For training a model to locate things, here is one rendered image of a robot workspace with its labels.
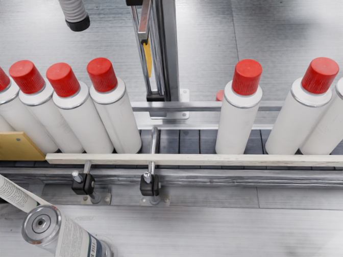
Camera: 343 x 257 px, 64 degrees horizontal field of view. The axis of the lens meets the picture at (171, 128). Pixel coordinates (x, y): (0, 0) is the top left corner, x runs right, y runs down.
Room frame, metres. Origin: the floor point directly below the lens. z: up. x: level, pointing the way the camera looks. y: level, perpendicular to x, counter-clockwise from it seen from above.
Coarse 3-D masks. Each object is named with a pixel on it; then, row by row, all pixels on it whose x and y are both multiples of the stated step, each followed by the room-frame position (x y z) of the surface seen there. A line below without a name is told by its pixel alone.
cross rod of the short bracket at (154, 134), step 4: (152, 128) 0.28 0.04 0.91; (156, 128) 0.28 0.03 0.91; (152, 132) 0.28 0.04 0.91; (156, 132) 0.28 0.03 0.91; (152, 136) 0.27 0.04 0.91; (156, 136) 0.27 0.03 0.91; (152, 140) 0.26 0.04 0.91; (156, 140) 0.26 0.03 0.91; (152, 144) 0.25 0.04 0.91; (156, 144) 0.25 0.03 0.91; (152, 148) 0.24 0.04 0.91; (156, 148) 0.24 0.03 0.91; (152, 152) 0.23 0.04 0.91; (152, 164) 0.21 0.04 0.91; (148, 168) 0.21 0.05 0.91; (152, 168) 0.20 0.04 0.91; (152, 172) 0.20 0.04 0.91
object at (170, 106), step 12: (132, 108) 0.30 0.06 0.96; (144, 108) 0.29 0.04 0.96; (156, 108) 0.29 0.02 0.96; (168, 108) 0.29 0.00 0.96; (180, 108) 0.29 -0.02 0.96; (192, 108) 0.28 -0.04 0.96; (204, 108) 0.28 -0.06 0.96; (216, 108) 0.28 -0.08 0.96; (264, 108) 0.27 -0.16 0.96; (276, 108) 0.27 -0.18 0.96
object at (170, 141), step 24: (144, 144) 0.27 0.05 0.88; (168, 144) 0.26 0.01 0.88; (192, 144) 0.26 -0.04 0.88; (264, 144) 0.24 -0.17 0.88; (144, 168) 0.23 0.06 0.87; (168, 168) 0.22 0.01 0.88; (192, 168) 0.21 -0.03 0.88; (216, 168) 0.21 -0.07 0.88; (240, 168) 0.20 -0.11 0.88; (264, 168) 0.20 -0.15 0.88; (288, 168) 0.19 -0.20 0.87; (312, 168) 0.19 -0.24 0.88; (336, 168) 0.18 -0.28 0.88
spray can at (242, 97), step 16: (240, 64) 0.25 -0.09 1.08; (256, 64) 0.24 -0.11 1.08; (240, 80) 0.23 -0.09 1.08; (256, 80) 0.22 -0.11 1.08; (224, 96) 0.24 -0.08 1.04; (240, 96) 0.23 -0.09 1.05; (256, 96) 0.22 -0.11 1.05; (224, 112) 0.23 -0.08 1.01; (240, 112) 0.21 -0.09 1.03; (256, 112) 0.22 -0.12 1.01; (224, 128) 0.23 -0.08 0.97; (240, 128) 0.21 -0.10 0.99; (224, 144) 0.22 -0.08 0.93; (240, 144) 0.21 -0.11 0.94
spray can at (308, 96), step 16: (320, 64) 0.23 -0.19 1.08; (336, 64) 0.23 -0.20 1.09; (304, 80) 0.23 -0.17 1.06; (320, 80) 0.22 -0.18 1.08; (288, 96) 0.23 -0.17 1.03; (304, 96) 0.22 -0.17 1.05; (320, 96) 0.21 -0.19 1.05; (288, 112) 0.22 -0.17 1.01; (304, 112) 0.21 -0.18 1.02; (320, 112) 0.21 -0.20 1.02; (272, 128) 0.24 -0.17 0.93; (288, 128) 0.21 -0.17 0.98; (304, 128) 0.20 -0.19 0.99; (272, 144) 0.22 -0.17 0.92; (288, 144) 0.21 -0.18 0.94
